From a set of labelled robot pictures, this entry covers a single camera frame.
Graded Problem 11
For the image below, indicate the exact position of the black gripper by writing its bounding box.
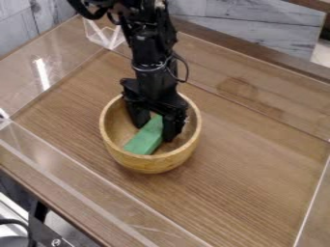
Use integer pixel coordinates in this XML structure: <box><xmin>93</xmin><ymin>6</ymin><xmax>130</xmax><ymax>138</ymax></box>
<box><xmin>121</xmin><ymin>61</ymin><xmax>189</xmax><ymax>142</ymax></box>

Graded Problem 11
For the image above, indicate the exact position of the green rectangular block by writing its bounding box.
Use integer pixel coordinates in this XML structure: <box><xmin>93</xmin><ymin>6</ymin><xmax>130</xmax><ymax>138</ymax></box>
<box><xmin>125</xmin><ymin>115</ymin><xmax>163</xmax><ymax>155</ymax></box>

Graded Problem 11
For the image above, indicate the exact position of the brown wooden bowl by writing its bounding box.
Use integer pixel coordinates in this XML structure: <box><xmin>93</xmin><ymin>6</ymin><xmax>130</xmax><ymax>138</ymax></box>
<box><xmin>99</xmin><ymin>95</ymin><xmax>202</xmax><ymax>174</ymax></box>

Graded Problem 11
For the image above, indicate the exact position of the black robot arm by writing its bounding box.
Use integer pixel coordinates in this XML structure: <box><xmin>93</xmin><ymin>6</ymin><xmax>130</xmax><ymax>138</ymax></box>
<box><xmin>67</xmin><ymin>0</ymin><xmax>189</xmax><ymax>142</ymax></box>

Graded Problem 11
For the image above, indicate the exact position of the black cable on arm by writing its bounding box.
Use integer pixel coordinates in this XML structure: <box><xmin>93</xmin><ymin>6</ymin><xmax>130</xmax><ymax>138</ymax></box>
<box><xmin>165</xmin><ymin>52</ymin><xmax>191</xmax><ymax>84</ymax></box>

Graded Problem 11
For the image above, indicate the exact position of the clear acrylic corner bracket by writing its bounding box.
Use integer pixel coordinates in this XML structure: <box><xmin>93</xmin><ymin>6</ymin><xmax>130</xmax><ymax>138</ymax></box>
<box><xmin>83</xmin><ymin>18</ymin><xmax>126</xmax><ymax>50</ymax></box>

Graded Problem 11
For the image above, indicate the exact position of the clear acrylic tray wall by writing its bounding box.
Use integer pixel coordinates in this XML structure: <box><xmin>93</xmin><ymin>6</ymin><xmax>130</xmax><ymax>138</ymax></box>
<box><xmin>0</xmin><ymin>118</ymin><xmax>209</xmax><ymax>247</ymax></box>

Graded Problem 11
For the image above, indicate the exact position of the black table leg frame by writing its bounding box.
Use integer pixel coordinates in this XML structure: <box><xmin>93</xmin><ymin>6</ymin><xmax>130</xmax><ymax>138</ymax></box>
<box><xmin>0</xmin><ymin>200</ymin><xmax>75</xmax><ymax>247</ymax></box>

